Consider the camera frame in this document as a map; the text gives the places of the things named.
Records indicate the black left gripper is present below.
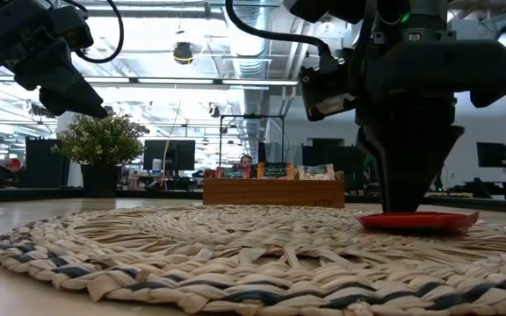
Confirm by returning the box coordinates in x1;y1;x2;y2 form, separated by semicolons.
0;14;109;119

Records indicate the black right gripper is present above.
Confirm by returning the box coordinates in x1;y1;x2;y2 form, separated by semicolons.
352;39;506;215

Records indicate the beige apple tea sachet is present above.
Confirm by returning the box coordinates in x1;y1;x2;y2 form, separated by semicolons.
297;163;336;182

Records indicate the potted green plant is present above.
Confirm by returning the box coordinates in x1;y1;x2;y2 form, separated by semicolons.
50;112;148;198

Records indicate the black room partition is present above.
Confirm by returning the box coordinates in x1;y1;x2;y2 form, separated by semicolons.
301;138;368;193

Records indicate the black standing panel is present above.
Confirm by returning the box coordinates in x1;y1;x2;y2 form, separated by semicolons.
25;136;70;189

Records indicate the long ceiling light strip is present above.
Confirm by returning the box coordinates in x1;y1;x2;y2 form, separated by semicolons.
0;75;300;89

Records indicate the black ceiling spot lamp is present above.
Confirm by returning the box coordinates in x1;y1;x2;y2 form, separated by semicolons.
172;41;195;66

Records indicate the black computer monitor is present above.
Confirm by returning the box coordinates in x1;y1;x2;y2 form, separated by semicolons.
142;139;197;172

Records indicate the wooden compartment box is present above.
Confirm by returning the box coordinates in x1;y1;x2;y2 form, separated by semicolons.
202;170;346;209

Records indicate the round woven placemat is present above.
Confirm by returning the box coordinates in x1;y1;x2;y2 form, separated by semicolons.
0;204;506;316

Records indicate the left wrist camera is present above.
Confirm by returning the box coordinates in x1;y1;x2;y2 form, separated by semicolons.
47;4;95;50

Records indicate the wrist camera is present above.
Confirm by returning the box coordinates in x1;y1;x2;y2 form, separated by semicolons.
47;4;95;50
299;61;359;123

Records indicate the black angled bracket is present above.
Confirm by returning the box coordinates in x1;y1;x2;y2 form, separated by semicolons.
472;177;495;199

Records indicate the black wall screen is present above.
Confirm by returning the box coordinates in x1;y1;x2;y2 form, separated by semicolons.
475;142;506;169

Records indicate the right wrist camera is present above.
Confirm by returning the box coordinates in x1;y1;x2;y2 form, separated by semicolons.
299;61;359;123

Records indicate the black aluminium table frame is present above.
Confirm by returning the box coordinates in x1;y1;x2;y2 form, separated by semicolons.
0;187;506;212

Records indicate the black metal frame stand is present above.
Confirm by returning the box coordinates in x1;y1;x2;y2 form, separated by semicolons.
219;113;286;168

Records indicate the silver ventilation duct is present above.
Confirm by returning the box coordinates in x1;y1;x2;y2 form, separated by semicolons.
224;0;276;170

